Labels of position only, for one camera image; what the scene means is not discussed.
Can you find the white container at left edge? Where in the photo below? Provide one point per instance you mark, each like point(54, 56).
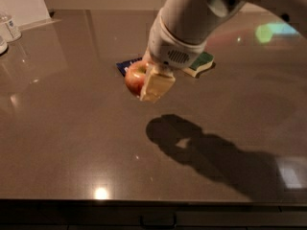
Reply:
point(3, 45)

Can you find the black drawer handle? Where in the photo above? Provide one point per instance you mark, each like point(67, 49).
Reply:
point(161, 223)

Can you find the green yellow sponge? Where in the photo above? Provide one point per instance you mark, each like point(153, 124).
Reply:
point(201, 64)

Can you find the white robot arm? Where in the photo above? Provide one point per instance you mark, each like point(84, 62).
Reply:
point(181, 28)

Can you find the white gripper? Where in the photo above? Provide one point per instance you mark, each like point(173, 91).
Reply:
point(169, 51)

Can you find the blue rxbar blueberry wrapper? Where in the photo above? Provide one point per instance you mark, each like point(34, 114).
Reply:
point(125, 65)

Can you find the red yellow apple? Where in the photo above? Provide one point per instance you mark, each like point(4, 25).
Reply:
point(135, 77)

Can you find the clear plastic water bottle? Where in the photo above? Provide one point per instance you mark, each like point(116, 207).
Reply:
point(8, 29)

